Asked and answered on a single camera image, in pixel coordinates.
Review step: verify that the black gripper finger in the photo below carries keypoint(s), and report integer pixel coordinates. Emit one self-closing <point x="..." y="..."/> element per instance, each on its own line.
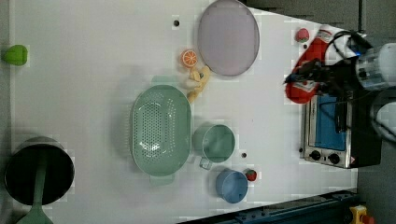
<point x="306" y="71"/>

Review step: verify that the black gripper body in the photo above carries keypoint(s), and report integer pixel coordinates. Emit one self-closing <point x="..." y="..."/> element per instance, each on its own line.
<point x="340" y="78"/>

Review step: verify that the red ketchup bottle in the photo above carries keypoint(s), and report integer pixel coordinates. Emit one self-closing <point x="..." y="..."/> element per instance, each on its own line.
<point x="301" y="92"/>

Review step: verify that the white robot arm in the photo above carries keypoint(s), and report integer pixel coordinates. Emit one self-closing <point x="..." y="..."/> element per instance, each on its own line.
<point x="375" y="67"/>

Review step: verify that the green oval strainer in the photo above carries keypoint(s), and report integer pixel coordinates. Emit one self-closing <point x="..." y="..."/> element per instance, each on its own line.
<point x="161" y="130"/>

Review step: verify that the pink peach toy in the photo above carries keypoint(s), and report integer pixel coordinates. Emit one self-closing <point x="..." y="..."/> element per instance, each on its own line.
<point x="302" y="35"/>

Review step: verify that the silver toaster oven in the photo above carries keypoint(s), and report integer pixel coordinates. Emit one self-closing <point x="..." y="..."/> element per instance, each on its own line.
<point x="338" y="132"/>

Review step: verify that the purple round plate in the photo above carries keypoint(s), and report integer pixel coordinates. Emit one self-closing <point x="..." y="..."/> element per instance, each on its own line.
<point x="228" y="37"/>

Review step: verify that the yellow banana bunch toy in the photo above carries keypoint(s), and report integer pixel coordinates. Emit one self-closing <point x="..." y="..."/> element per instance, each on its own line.
<point x="200" y="78"/>

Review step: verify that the green cup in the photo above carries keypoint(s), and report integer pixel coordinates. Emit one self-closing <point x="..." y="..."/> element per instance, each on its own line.
<point x="213" y="143"/>

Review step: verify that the small red strawberry toy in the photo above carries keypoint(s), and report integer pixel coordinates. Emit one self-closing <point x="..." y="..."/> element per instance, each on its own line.
<point x="251" y="175"/>

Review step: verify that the orange slice toy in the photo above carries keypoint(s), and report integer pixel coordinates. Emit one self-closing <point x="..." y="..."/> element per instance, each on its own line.
<point x="188" y="58"/>

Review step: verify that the yellow red clamp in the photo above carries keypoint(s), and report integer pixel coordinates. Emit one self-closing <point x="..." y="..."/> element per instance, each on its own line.
<point x="360" y="216"/>

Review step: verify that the blue cup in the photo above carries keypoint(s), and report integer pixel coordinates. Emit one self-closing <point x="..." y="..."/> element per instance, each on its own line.
<point x="231" y="186"/>

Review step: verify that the green pepper toy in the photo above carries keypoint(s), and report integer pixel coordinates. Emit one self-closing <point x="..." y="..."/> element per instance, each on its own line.
<point x="16" y="55"/>

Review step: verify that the black pot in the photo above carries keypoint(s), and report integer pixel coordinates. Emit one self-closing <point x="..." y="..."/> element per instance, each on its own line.
<point x="20" y="172"/>

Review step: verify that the green spatula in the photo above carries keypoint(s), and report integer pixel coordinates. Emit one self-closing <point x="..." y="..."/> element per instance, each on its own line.
<point x="36" y="214"/>

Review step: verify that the blue metal frame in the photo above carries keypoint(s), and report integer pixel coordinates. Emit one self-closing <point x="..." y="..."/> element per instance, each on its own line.
<point x="330" y="208"/>

